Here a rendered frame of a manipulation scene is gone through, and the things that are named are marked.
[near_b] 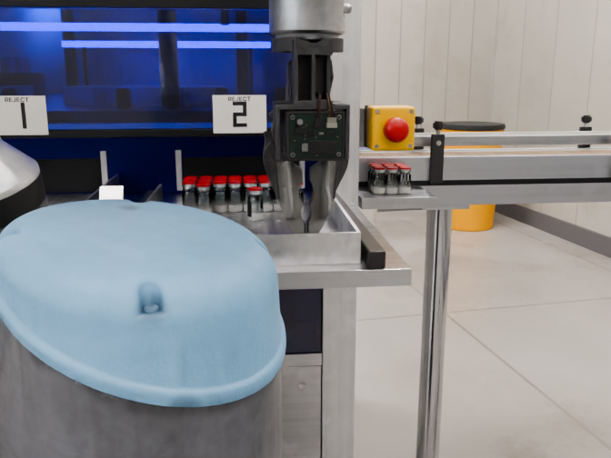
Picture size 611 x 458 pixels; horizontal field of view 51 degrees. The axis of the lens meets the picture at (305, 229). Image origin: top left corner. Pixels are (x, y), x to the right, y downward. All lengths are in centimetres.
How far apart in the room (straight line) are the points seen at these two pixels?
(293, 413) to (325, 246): 56
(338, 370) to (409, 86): 417
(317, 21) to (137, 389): 46
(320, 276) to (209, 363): 45
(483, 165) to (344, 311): 38
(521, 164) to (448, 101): 408
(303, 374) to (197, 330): 94
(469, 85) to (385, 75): 71
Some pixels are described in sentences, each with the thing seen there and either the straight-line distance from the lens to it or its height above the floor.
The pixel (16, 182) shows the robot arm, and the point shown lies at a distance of 34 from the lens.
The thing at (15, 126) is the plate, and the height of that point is 100.
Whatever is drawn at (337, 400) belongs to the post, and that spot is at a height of 51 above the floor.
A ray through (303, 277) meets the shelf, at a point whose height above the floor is 87.
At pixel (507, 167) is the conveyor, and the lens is 127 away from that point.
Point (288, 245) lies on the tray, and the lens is 69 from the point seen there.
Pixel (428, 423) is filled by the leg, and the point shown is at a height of 36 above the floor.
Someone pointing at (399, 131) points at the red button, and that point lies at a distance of 104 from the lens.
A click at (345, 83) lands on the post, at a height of 107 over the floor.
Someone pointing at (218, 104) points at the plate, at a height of 103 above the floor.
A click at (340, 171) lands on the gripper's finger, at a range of 69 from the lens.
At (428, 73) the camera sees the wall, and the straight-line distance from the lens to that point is 526.
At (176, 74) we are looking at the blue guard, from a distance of 105.
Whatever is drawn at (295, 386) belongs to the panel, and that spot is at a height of 54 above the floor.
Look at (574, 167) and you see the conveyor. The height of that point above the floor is 91.
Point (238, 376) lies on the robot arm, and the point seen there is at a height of 97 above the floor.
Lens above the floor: 108
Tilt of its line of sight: 14 degrees down
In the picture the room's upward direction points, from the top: straight up
